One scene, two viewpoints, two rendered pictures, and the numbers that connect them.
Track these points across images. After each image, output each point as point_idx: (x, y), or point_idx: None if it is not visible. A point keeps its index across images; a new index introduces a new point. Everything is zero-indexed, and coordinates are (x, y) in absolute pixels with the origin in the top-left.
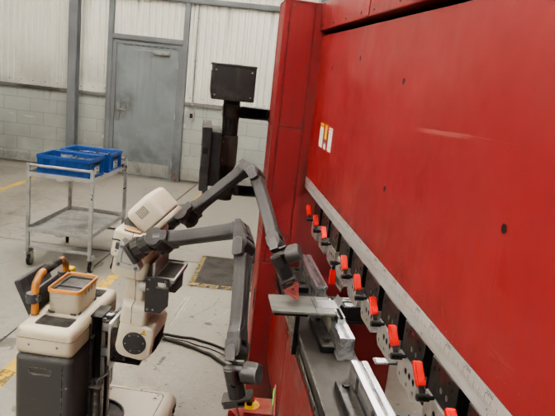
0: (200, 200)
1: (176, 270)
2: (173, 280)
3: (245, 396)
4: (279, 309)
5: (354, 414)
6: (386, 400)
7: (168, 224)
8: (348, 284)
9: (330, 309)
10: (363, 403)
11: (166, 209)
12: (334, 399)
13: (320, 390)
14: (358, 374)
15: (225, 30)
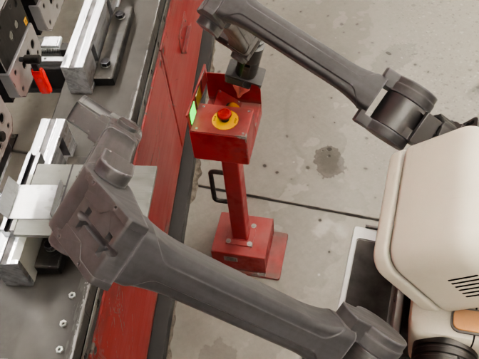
0: (313, 310)
1: (356, 292)
2: (356, 227)
3: (236, 65)
4: (141, 172)
5: (120, 25)
6: (85, 2)
7: (410, 315)
8: (45, 20)
9: (37, 181)
10: (102, 31)
11: (412, 148)
12: (126, 65)
13: (135, 81)
14: (90, 40)
15: None
